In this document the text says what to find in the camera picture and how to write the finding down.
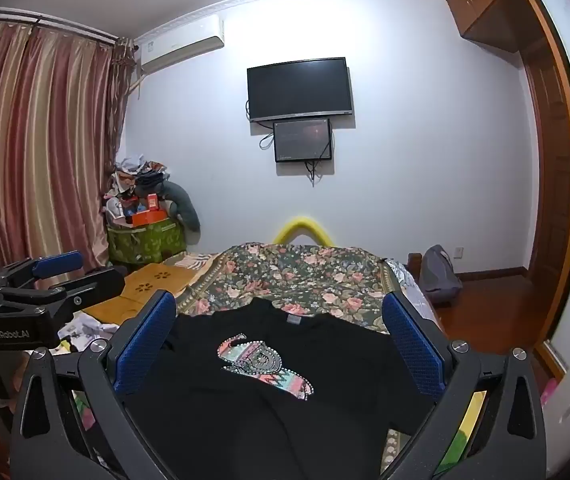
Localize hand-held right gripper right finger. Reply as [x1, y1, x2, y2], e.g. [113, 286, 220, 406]
[382, 291, 548, 480]

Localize wooden overhead cabinet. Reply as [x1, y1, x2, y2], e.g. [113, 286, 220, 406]
[445, 0, 538, 53]

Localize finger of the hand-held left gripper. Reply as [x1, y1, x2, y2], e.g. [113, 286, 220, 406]
[0, 251, 84, 293]
[0, 266, 126, 321]

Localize small black monitor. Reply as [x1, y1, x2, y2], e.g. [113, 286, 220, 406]
[273, 117, 334, 163]

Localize beige quilt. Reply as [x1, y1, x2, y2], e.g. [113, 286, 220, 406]
[165, 254, 230, 306]

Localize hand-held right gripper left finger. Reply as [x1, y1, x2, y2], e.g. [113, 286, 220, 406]
[9, 290, 186, 480]

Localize pink striped curtain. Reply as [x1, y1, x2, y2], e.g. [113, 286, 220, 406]
[0, 7, 130, 291]

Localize white air conditioner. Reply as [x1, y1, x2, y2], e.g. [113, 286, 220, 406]
[137, 14, 226, 75]

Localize black printed t-shirt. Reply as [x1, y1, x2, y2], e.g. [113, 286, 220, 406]
[125, 297, 438, 480]

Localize black wall television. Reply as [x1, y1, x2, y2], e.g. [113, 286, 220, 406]
[246, 57, 354, 123]

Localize curtain rail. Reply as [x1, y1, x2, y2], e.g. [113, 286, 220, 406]
[0, 6, 120, 43]

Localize floral blanket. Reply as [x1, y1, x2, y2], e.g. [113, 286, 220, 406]
[175, 242, 418, 456]

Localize grey bag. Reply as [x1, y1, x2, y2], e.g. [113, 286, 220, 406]
[421, 245, 463, 306]

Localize orange box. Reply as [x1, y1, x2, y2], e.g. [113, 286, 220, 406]
[132, 209, 168, 227]

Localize white patterned sheet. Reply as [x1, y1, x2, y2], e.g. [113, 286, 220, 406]
[387, 257, 440, 333]

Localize wooden door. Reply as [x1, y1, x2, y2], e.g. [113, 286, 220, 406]
[517, 0, 570, 356]

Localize wooden lap desk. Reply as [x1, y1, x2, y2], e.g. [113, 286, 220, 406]
[82, 261, 203, 326]

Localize green fabric storage box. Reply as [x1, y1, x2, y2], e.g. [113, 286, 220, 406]
[106, 220, 186, 267]

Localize striped cloth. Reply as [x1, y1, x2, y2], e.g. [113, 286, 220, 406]
[172, 252, 220, 268]

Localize pile of clothes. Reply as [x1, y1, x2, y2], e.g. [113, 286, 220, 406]
[102, 157, 170, 226]

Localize yellow green mat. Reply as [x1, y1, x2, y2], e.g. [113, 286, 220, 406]
[437, 389, 488, 468]

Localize yellow foam tube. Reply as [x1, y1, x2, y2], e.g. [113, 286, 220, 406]
[272, 215, 333, 247]

